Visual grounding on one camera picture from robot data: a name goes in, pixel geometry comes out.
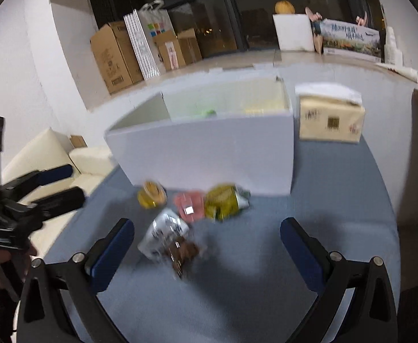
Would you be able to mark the stack of white paper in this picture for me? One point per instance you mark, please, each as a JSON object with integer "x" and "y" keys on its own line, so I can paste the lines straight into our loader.
{"x": 392, "y": 50}

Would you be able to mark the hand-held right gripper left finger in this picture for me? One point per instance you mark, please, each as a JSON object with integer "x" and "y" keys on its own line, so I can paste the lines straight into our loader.
{"x": 110, "y": 257}

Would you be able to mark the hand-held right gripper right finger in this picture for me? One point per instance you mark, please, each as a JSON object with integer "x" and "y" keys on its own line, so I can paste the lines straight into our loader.
{"x": 301, "y": 253}

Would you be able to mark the pink pig figure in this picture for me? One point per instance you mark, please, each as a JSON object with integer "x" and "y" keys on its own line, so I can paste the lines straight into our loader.
{"x": 314, "y": 16}
{"x": 363, "y": 19}

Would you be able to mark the white storage box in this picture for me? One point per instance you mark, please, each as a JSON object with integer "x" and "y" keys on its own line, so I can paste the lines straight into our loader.
{"x": 201, "y": 153}

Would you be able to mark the patterned white paper bag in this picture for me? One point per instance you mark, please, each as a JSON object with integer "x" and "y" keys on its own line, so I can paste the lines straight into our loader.
{"x": 141, "y": 46}

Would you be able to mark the cream sofa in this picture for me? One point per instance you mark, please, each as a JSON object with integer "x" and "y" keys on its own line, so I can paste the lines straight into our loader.
{"x": 34, "y": 157}

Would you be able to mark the large cardboard box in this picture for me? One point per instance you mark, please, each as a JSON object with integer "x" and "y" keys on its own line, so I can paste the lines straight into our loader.
{"x": 114, "y": 60}

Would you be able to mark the orange pumpkin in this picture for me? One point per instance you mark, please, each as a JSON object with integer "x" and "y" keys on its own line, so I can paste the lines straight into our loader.
{"x": 285, "y": 7}

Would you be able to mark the white bag with coloured squares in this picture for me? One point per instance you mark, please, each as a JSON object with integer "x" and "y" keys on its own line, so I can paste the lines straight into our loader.
{"x": 155, "y": 21}

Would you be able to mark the gold round snack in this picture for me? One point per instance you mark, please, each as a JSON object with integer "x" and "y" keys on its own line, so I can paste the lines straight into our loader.
{"x": 151, "y": 194}

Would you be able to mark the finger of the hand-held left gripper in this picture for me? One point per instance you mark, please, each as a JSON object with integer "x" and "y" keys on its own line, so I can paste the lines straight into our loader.
{"x": 64, "y": 198}
{"x": 55, "y": 174}

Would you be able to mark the black-framed window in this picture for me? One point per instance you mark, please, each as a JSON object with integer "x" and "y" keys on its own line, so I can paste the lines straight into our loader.
{"x": 251, "y": 18}

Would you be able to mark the printed long carton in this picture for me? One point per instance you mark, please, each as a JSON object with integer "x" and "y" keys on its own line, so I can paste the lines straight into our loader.
{"x": 348, "y": 39}

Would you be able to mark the small cardboard box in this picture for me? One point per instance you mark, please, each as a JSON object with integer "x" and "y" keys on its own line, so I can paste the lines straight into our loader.
{"x": 180, "y": 48}

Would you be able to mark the white snack packet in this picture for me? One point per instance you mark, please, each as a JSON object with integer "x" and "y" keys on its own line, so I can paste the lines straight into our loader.
{"x": 160, "y": 235}

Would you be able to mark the white cube box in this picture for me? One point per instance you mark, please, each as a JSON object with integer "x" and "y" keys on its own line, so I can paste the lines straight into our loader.
{"x": 292, "y": 32}

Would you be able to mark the pink snack packet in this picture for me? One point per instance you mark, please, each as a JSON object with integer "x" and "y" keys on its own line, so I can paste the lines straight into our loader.
{"x": 189, "y": 207}

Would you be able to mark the yellow-green snack packet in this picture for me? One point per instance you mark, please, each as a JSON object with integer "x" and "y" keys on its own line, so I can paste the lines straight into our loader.
{"x": 223, "y": 200}

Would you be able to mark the beige tissue pack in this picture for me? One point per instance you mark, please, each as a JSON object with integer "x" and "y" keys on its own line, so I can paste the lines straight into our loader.
{"x": 330, "y": 121}

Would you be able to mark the brown snack packet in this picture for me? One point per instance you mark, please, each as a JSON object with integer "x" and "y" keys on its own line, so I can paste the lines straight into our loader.
{"x": 182, "y": 253}

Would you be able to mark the cardboard piece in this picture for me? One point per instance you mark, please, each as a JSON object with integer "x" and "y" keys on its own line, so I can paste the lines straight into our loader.
{"x": 78, "y": 141}

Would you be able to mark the rolled white paper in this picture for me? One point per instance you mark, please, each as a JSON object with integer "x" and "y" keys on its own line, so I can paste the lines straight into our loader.
{"x": 401, "y": 71}

